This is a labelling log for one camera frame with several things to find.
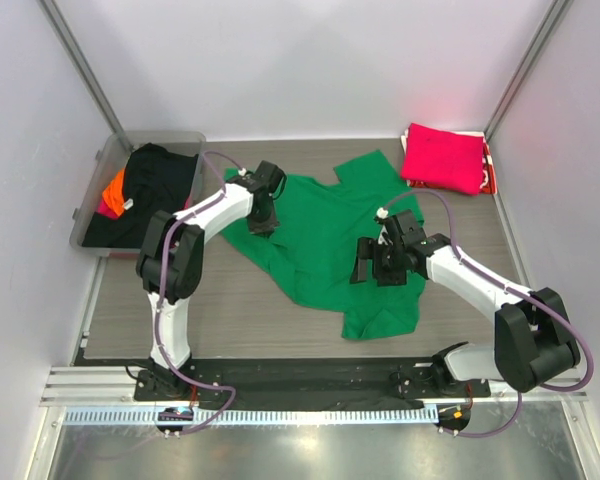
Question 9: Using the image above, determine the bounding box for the aluminium corner post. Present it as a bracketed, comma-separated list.
[483, 0, 573, 142]
[38, 0, 133, 151]

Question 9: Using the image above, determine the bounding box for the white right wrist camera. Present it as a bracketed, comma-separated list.
[374, 208, 389, 224]

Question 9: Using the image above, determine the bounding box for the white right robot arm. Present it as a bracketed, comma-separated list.
[350, 210, 581, 396]

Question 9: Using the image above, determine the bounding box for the black t-shirt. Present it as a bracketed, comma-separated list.
[82, 142, 201, 249]

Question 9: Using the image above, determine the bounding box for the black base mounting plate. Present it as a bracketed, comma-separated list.
[130, 357, 491, 412]

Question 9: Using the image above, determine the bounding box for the left aluminium corner post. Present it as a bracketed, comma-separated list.
[38, 0, 133, 151]

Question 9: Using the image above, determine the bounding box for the green t-shirt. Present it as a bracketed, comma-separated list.
[221, 150, 425, 340]

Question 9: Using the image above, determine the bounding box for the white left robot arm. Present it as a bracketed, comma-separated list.
[136, 161, 286, 399]

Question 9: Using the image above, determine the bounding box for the right aluminium corner post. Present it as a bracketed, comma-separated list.
[483, 0, 573, 142]

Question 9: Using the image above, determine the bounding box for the slotted white cable duct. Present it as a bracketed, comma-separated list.
[63, 405, 438, 427]

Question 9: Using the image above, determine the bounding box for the orange t-shirt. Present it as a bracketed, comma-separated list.
[99, 169, 126, 218]

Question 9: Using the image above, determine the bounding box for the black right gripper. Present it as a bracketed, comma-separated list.
[350, 236, 407, 286]

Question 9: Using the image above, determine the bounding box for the folded pink t-shirt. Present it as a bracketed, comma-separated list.
[398, 122, 484, 196]

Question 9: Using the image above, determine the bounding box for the aluminium frame rail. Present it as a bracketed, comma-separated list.
[40, 366, 589, 406]

